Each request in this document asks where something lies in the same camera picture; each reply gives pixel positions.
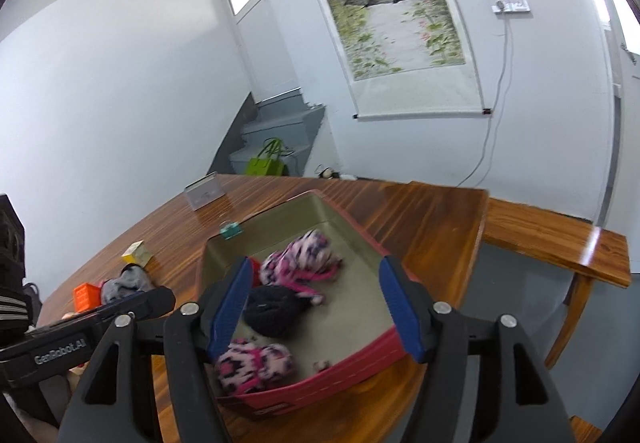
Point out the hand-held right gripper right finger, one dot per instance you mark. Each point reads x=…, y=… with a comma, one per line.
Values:
x=400, y=313

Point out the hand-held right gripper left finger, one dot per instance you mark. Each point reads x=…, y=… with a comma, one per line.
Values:
x=231, y=310

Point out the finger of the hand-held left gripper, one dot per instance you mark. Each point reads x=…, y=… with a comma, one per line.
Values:
x=150, y=300

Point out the red storage box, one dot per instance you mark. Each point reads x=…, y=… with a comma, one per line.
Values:
x=350, y=373

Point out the grey sock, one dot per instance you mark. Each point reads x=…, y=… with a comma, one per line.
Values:
x=127, y=284

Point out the black rolled sock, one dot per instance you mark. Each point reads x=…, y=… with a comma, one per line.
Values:
x=272, y=308

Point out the yellow cardboard box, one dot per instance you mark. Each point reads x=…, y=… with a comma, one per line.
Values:
x=137, y=254

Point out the pink patterned fluffy sock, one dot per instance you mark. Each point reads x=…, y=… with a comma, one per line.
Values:
x=305, y=253
x=250, y=365

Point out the small orange box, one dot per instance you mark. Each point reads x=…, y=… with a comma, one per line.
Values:
x=87, y=298

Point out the small teal box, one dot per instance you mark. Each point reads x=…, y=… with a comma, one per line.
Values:
x=231, y=230

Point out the wooden desk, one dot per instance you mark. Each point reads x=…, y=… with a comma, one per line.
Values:
x=425, y=223

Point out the white cardboard box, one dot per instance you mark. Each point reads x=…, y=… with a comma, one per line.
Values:
x=205, y=193

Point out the white power strip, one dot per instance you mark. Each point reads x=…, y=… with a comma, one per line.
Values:
x=346, y=176

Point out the green paper bag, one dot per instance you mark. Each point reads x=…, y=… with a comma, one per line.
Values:
x=265, y=165

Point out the small black white object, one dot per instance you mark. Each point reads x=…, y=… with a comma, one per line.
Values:
x=326, y=173

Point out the wooden bench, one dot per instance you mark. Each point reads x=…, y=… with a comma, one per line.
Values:
x=550, y=238

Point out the grey staircase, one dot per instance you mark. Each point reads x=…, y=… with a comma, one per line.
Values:
x=285, y=123

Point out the landscape scroll painting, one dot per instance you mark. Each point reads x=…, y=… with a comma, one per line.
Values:
x=395, y=23

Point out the white wall socket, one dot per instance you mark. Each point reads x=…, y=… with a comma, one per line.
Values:
x=511, y=4

